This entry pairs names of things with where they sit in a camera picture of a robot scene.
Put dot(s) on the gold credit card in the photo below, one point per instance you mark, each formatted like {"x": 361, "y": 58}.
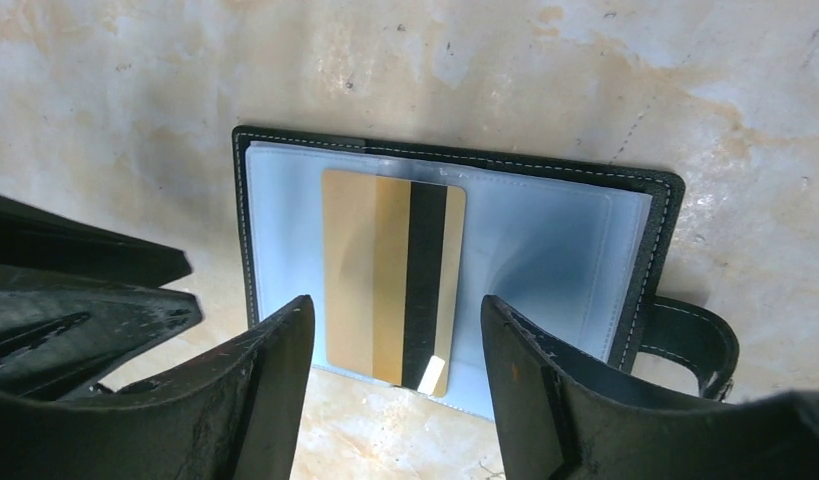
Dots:
{"x": 392, "y": 253}

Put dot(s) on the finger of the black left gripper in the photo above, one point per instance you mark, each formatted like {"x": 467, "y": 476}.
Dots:
{"x": 36, "y": 239}
{"x": 61, "y": 334}

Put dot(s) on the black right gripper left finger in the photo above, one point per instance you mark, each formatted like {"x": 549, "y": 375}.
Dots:
{"x": 232, "y": 412}

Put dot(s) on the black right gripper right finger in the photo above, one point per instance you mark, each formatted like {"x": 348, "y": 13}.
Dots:
{"x": 563, "y": 414}

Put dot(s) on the black leather card holder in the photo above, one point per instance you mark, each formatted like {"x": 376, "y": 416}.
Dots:
{"x": 564, "y": 242}

